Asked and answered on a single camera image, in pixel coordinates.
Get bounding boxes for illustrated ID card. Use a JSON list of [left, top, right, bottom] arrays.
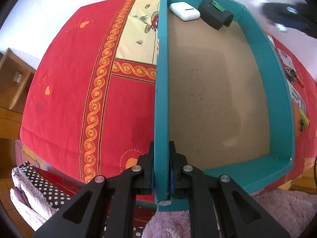
[[277, 48, 296, 71]]

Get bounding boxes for keys with black fob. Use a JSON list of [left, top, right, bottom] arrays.
[[284, 66, 305, 88]]

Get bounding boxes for white remote control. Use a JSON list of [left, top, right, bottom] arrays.
[[287, 82, 306, 114]]

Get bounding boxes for lime green utility knife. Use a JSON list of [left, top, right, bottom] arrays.
[[299, 109, 309, 132]]

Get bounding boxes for teal cardboard box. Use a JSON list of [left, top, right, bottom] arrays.
[[154, 0, 295, 212]]

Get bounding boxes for white earbuds case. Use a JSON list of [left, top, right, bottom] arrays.
[[169, 2, 201, 22]]

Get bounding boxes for polka dot folded cloth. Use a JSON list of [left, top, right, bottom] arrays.
[[10, 162, 71, 231]]

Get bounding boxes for pink fluffy blanket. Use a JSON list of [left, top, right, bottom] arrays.
[[141, 187, 317, 238]]

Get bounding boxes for red patterned bedspread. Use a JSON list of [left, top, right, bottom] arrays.
[[20, 0, 316, 191]]

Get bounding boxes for orange pouch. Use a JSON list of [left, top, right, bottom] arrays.
[[292, 100, 301, 139]]

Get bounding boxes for wooden shelf cabinet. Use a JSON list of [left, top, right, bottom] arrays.
[[0, 48, 35, 179]]

